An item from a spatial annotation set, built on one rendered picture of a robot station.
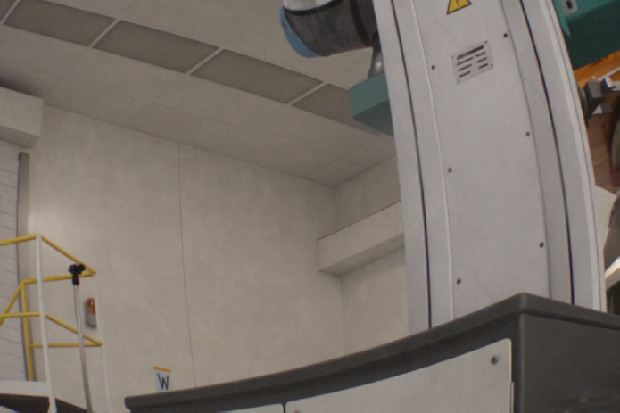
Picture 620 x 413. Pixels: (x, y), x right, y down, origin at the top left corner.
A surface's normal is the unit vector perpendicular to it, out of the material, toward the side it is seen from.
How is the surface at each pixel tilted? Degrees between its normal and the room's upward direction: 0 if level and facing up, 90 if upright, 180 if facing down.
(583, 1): 90
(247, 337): 90
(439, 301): 90
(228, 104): 180
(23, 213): 90
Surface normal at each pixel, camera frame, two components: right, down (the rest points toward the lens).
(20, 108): 0.64, -0.35
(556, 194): -0.70, -0.26
